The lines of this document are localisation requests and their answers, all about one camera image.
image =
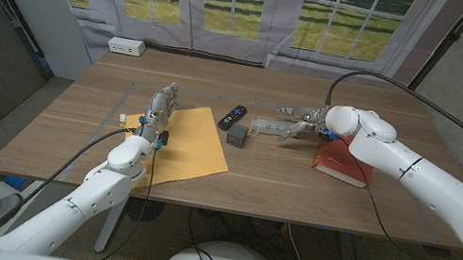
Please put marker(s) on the clear plastic syringe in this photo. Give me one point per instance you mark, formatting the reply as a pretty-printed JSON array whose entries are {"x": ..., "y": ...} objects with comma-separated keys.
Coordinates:
[{"x": 268, "y": 126}]

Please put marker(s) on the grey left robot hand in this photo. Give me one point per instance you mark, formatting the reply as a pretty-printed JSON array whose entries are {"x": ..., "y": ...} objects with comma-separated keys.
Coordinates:
[{"x": 159, "y": 112}]

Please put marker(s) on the red hardcover book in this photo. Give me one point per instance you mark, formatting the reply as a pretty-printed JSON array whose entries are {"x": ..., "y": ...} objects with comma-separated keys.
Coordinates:
[{"x": 340, "y": 166}]

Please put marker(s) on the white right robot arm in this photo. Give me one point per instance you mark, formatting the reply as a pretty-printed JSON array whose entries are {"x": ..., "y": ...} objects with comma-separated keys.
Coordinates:
[{"x": 441, "y": 186}]

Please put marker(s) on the yellow manila envelope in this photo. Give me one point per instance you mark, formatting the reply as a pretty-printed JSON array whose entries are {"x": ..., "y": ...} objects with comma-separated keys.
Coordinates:
[{"x": 199, "y": 148}]

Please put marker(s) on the white power strip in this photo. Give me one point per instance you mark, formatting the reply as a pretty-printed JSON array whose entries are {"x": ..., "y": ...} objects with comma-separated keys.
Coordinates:
[{"x": 127, "y": 46}]

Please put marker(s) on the black TV remote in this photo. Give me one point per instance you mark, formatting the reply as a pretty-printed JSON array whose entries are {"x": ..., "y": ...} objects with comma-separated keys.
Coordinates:
[{"x": 232, "y": 117}]

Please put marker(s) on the printed window backdrop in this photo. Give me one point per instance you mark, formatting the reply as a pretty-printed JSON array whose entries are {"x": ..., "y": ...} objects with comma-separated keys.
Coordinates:
[{"x": 234, "y": 6}]

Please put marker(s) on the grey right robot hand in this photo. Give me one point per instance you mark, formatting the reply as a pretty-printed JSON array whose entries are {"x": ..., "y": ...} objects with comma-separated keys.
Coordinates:
[{"x": 312, "y": 119}]

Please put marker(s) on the grey lattice block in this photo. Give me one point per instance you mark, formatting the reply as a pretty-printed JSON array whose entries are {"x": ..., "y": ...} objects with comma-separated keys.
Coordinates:
[{"x": 236, "y": 135}]

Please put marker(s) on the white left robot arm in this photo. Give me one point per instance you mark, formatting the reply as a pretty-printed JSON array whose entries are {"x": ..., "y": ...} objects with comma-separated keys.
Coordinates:
[{"x": 90, "y": 201}]

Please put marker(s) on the black backdrop stand pole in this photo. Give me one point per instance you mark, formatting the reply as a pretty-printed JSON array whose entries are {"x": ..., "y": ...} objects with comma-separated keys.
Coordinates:
[{"x": 453, "y": 37}]

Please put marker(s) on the black round floor disc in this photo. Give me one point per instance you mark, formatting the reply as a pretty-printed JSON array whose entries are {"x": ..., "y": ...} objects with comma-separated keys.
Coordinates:
[{"x": 152, "y": 212}]

